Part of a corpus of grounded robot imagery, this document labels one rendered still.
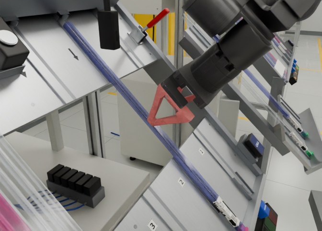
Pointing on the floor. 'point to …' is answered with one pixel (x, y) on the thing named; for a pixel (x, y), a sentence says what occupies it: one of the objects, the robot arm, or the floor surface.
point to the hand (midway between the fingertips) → (166, 109)
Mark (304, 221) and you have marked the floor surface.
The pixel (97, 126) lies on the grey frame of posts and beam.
